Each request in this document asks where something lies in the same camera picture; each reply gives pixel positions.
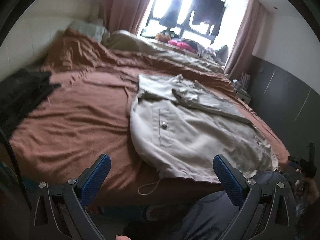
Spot beige jacket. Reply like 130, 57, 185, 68
130, 74, 278, 184

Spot clothes pile on windowsill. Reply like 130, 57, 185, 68
154, 30, 228, 66

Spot dark hanging clothes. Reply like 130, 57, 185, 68
159, 0, 226, 36

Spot right hand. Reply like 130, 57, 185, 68
295, 169, 319, 204

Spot left hand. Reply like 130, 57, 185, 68
116, 235, 131, 240

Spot grey patterned trouser leg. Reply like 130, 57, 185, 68
123, 171, 296, 240

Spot rust brown bed blanket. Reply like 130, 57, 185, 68
10, 28, 289, 206

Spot white nightstand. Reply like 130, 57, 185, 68
232, 73, 251, 105

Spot black garment on bed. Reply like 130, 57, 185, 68
1, 69, 61, 138

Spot right pink curtain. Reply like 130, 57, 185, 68
225, 0, 266, 80

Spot pink curtain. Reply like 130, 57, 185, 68
225, 0, 266, 80
104, 0, 151, 35

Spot olive beige duvet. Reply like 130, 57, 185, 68
101, 30, 224, 75

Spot pale green pillow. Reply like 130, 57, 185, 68
69, 18, 110, 43

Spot cream padded headboard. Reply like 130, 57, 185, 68
1, 0, 99, 80

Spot left pink curtain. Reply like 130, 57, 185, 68
104, 0, 151, 35

